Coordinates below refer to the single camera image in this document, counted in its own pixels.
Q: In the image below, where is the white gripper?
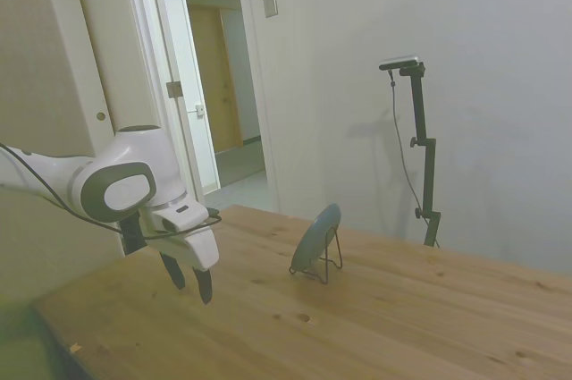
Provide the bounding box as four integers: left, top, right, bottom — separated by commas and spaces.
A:
153, 224, 221, 306

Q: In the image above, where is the blue-grey round plate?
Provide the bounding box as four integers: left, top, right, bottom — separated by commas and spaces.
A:
290, 203, 343, 272

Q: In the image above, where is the brown wooden hallway door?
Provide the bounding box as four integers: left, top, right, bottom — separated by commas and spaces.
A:
187, 4, 245, 154

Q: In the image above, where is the white door leaf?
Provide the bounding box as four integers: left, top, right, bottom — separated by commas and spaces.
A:
0, 0, 122, 202

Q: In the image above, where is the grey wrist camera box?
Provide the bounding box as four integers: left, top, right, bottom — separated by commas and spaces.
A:
151, 201, 212, 238

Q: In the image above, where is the black wrist bracket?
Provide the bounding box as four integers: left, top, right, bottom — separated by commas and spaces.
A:
118, 214, 147, 258

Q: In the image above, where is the black wire plate stand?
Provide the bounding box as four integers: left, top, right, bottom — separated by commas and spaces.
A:
289, 225, 344, 285

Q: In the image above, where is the white door frame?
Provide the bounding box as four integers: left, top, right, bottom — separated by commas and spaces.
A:
120, 0, 282, 216

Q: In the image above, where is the black jointed camera stand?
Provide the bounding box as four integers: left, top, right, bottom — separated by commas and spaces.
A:
397, 64, 442, 248

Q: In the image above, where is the thin dark camera cable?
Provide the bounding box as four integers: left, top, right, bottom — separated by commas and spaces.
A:
387, 69, 426, 216

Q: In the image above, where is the grey exterior camera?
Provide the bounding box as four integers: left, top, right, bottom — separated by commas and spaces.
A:
378, 54, 424, 72

